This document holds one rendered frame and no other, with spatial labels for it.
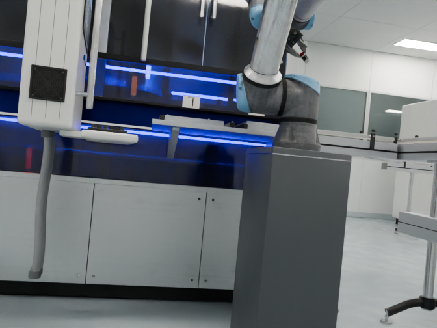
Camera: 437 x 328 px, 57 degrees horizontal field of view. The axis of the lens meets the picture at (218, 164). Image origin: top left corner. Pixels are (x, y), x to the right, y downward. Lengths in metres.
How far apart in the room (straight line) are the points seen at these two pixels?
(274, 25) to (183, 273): 1.37
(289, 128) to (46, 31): 0.89
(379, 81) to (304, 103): 6.60
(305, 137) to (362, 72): 6.50
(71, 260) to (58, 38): 1.06
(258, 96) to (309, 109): 0.16
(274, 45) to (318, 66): 6.22
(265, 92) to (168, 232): 1.06
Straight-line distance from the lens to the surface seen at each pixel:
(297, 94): 1.26
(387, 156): 2.51
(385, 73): 7.93
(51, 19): 1.58
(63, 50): 1.55
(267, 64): 1.18
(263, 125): 1.72
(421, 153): 2.40
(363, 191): 7.61
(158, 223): 2.05
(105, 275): 2.11
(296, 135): 1.24
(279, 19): 1.13
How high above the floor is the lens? 0.73
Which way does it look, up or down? level
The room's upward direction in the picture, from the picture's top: 5 degrees clockwise
